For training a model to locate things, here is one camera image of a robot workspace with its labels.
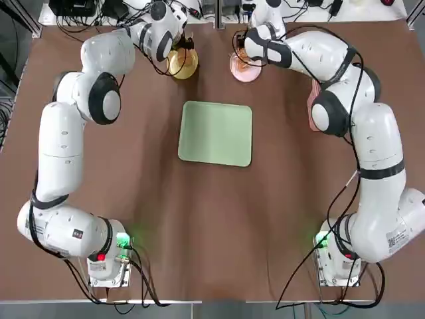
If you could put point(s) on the small pink plastic basket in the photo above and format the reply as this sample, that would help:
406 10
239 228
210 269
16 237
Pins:
312 99

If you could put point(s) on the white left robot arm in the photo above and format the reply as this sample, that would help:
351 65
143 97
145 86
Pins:
59 146

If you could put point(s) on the yellow round plate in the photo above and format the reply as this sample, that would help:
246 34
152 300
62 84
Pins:
172 71

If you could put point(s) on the black power supply box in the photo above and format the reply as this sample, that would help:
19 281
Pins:
209 6

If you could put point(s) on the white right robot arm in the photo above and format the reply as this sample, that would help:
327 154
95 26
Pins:
378 139

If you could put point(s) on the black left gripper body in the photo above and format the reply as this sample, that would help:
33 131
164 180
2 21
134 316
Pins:
184 43

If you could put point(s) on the black ribbed device box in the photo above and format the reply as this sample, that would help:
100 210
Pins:
73 6

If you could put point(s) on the pale pinkish white plate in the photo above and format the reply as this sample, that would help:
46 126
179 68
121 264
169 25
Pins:
247 77

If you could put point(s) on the aluminium frame post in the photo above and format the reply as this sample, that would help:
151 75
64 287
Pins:
219 15
415 16
37 30

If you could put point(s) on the green rectangular tray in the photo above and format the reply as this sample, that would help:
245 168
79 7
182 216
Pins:
216 133

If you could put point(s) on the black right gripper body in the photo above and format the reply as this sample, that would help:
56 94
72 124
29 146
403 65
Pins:
240 40

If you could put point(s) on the flat black power adapter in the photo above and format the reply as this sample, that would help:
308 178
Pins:
335 7

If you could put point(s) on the small black power adapter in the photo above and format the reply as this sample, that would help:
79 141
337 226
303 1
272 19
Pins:
313 2

